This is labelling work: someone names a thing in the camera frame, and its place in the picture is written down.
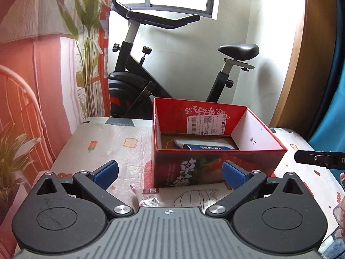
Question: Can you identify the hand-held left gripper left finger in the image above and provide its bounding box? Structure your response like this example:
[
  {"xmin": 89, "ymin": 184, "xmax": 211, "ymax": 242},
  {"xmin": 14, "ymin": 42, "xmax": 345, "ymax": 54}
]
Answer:
[{"xmin": 35, "ymin": 160, "xmax": 135, "ymax": 219}]

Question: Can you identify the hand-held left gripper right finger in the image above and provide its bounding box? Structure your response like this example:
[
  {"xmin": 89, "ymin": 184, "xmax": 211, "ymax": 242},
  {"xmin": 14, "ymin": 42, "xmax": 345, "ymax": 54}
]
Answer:
[{"xmin": 206, "ymin": 160, "xmax": 305, "ymax": 219}]

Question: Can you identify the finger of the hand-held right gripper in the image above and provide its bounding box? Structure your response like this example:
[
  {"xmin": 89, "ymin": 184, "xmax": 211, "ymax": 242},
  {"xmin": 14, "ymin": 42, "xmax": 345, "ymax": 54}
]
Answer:
[{"xmin": 294, "ymin": 149, "xmax": 345, "ymax": 169}]

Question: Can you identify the red cardboard box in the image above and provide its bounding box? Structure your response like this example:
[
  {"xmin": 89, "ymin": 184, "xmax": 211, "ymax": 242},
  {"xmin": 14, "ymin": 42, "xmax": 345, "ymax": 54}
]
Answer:
[{"xmin": 151, "ymin": 97, "xmax": 288, "ymax": 189}]

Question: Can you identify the person's right hand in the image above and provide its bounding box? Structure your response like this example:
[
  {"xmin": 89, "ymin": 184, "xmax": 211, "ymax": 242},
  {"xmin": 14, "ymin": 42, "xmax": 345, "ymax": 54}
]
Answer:
[{"xmin": 333, "ymin": 171, "xmax": 345, "ymax": 239}]

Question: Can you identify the printed bedsheet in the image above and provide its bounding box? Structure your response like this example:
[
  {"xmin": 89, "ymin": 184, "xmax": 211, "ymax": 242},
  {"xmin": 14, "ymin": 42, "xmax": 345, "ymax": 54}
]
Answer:
[{"xmin": 51, "ymin": 117, "xmax": 345, "ymax": 250}]

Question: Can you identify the blue wipes packet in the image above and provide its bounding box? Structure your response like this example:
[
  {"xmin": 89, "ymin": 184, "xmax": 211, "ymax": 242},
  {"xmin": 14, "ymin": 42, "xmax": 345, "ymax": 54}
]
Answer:
[{"xmin": 174, "ymin": 138, "xmax": 237, "ymax": 151}]

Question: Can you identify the blue curtain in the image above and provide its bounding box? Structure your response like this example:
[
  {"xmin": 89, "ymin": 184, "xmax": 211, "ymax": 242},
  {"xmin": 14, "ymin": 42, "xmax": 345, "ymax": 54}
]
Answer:
[{"xmin": 307, "ymin": 0, "xmax": 345, "ymax": 154}]

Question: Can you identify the white plastic packet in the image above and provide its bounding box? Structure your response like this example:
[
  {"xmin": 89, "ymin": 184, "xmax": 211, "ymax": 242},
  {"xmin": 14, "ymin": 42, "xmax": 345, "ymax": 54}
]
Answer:
[{"xmin": 130, "ymin": 182, "xmax": 235, "ymax": 211}]

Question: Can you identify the black exercise bike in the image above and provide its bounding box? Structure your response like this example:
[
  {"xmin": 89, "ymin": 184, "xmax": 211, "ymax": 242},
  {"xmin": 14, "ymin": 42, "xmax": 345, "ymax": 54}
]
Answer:
[{"xmin": 108, "ymin": 0, "xmax": 260, "ymax": 120}]

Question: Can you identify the wooden door frame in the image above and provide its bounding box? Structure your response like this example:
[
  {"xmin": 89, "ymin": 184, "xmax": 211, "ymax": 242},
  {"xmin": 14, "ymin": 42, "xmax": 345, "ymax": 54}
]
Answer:
[{"xmin": 269, "ymin": 0, "xmax": 338, "ymax": 141}]

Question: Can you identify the orange printed wall cloth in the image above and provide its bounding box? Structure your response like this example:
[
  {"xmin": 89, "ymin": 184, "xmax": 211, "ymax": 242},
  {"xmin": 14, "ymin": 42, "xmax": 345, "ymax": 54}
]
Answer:
[{"xmin": 0, "ymin": 0, "xmax": 114, "ymax": 259}]

